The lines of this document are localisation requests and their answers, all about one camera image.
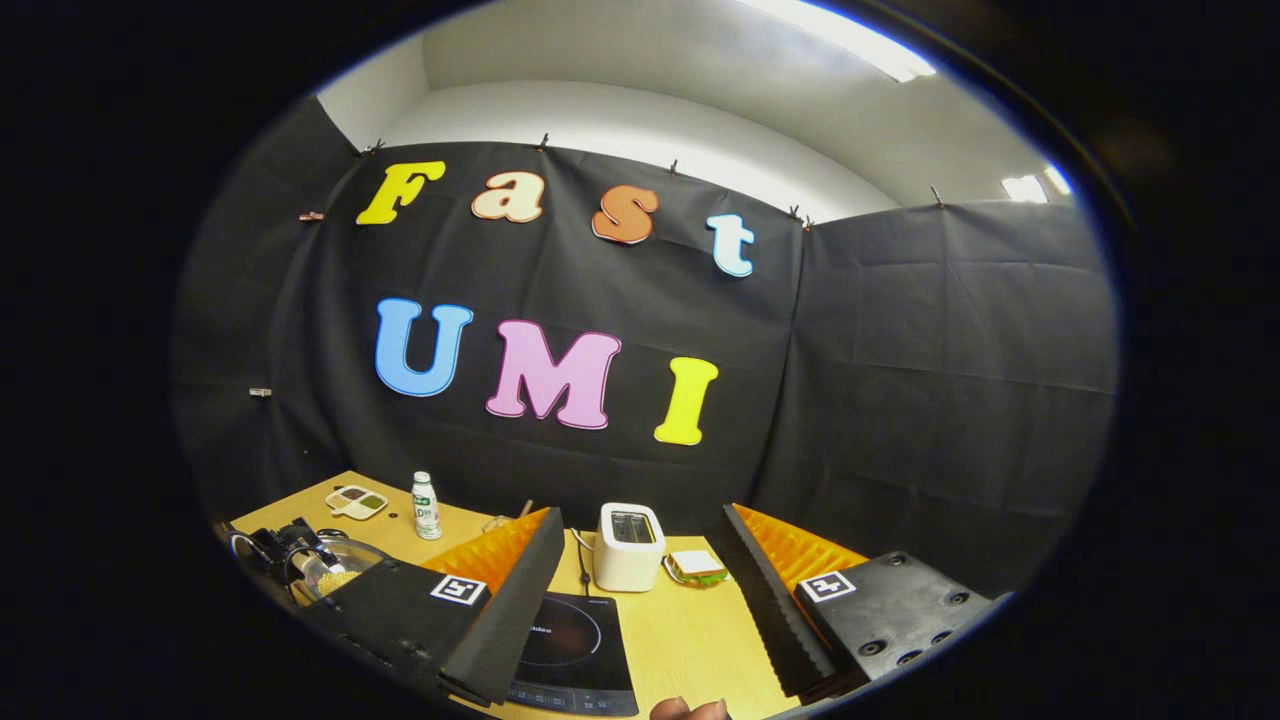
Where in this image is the small ceiling light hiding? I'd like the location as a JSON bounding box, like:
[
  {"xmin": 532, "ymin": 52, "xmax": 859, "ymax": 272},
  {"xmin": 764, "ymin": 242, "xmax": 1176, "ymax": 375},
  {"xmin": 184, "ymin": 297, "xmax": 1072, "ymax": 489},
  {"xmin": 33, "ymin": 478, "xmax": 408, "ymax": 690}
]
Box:
[{"xmin": 1002, "ymin": 164, "xmax": 1073, "ymax": 205}]

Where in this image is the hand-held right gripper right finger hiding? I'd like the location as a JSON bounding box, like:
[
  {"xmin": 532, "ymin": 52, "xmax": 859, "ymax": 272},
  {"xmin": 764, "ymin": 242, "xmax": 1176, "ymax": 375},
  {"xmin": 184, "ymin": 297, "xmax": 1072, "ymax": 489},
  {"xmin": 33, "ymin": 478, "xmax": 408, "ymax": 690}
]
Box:
[{"xmin": 721, "ymin": 503, "xmax": 1006, "ymax": 706}]

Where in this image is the lettuce sandwich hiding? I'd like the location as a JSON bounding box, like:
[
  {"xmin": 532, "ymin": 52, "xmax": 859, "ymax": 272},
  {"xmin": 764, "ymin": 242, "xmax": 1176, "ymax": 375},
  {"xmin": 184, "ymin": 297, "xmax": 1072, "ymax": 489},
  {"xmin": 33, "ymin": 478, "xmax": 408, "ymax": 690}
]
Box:
[{"xmin": 668, "ymin": 549, "xmax": 729, "ymax": 587}]

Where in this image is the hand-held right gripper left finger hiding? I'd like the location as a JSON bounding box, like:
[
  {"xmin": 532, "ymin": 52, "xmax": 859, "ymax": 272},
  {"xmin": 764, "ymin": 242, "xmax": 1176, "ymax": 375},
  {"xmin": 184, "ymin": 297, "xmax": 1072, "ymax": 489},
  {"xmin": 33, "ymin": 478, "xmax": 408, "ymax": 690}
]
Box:
[{"xmin": 303, "ymin": 507, "xmax": 567, "ymax": 707}]

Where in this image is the white drink bottle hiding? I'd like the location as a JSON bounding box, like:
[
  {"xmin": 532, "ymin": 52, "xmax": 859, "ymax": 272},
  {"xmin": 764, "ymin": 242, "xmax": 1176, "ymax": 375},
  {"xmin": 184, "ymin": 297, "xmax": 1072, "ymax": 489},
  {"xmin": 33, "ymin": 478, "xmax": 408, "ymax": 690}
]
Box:
[{"xmin": 411, "ymin": 471, "xmax": 443, "ymax": 541}]

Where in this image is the long ceiling light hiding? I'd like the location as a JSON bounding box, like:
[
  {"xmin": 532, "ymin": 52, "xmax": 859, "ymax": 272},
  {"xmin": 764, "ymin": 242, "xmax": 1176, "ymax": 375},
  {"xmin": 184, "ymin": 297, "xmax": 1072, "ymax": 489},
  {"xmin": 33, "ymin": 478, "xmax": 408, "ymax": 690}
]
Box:
[{"xmin": 740, "ymin": 0, "xmax": 938, "ymax": 84}]

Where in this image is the white toaster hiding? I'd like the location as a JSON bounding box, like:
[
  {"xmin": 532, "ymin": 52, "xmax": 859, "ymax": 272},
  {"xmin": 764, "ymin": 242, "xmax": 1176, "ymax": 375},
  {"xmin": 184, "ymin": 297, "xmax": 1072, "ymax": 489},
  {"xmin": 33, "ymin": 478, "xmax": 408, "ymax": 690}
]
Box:
[{"xmin": 592, "ymin": 502, "xmax": 667, "ymax": 593}]

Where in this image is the black induction cooktop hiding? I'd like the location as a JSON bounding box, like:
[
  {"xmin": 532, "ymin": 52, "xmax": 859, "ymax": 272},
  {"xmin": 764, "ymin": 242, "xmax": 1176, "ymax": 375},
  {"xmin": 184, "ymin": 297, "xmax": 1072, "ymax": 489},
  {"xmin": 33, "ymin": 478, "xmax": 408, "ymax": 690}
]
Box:
[{"xmin": 508, "ymin": 590, "xmax": 639, "ymax": 717}]

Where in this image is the stainless steel pot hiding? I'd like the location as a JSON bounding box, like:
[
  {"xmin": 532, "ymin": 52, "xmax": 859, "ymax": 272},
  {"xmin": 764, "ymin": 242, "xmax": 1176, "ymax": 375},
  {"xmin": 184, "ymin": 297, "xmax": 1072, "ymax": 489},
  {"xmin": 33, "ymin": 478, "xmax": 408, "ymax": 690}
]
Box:
[{"xmin": 284, "ymin": 533, "xmax": 393, "ymax": 608}]

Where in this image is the black power cable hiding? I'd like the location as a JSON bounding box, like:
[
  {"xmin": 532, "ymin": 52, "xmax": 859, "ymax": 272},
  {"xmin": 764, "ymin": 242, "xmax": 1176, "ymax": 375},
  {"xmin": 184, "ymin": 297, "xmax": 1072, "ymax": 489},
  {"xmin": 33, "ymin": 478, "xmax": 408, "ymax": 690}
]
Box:
[{"xmin": 570, "ymin": 528, "xmax": 597, "ymax": 599}]

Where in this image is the divided dish of beans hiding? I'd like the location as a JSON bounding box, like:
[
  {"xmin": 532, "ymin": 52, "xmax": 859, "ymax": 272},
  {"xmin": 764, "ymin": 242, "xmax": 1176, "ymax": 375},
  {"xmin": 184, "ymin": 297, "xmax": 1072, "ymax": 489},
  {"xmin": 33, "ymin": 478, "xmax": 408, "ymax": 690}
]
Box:
[{"xmin": 324, "ymin": 485, "xmax": 389, "ymax": 521}]

